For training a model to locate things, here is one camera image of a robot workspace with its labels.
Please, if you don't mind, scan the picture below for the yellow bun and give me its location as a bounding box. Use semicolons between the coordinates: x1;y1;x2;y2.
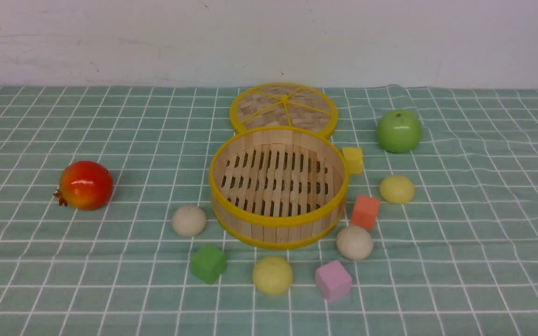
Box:
379;175;416;204
252;256;293;295

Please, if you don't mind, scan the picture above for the bamboo steamer tray yellow rim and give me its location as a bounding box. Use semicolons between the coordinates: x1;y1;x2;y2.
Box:
209;127;349;249

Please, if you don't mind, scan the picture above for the woven bamboo steamer lid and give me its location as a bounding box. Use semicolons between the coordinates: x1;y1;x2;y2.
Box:
230;83;338;139

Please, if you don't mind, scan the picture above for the green cube block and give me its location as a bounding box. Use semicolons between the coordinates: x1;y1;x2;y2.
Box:
190;243;227;284

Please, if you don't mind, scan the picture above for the green checkered tablecloth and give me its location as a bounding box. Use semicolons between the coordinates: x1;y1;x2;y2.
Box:
0;85;538;336

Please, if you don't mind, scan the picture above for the orange cube block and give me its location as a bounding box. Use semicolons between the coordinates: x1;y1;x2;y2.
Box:
351;194;381;231

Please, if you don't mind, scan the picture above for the white bun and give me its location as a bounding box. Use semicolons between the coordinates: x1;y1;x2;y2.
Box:
171;205;207;238
336;225;374;261

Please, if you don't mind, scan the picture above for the yellow bun front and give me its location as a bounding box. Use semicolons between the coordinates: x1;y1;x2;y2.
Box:
252;256;293;295

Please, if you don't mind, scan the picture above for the yellow cube block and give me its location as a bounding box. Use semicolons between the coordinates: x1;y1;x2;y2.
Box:
342;147;364;175

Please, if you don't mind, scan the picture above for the green apple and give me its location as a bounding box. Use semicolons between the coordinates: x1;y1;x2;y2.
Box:
376;109;422;154

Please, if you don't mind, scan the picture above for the red pomegranate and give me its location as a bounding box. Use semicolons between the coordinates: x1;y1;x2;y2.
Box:
53;161;113;210

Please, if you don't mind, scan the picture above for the pink cube block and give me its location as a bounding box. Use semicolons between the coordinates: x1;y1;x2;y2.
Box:
315;260;352;302

